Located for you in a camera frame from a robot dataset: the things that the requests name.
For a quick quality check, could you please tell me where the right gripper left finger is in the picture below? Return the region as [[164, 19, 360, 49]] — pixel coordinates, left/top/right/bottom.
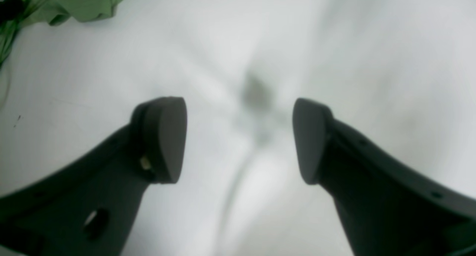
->
[[0, 97, 187, 256]]

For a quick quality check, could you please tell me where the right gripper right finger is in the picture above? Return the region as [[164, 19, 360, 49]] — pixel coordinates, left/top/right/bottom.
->
[[292, 98, 476, 256]]

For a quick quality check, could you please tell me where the green T-shirt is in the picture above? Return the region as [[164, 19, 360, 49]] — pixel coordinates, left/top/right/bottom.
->
[[0, 0, 123, 63]]

